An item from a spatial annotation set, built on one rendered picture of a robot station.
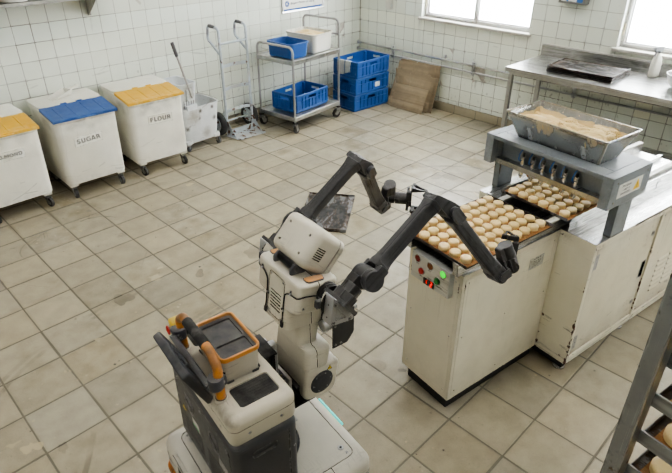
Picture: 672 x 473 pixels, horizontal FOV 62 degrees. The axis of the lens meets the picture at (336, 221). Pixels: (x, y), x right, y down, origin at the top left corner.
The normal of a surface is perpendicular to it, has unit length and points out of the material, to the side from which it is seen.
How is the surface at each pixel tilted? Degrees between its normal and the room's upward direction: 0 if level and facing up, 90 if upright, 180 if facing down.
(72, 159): 91
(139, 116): 92
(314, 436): 0
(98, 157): 92
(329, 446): 0
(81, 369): 0
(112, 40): 90
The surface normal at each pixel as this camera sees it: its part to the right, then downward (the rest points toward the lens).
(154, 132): 0.66, 0.40
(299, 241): -0.59, -0.37
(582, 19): -0.71, 0.35
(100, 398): 0.00, -0.87
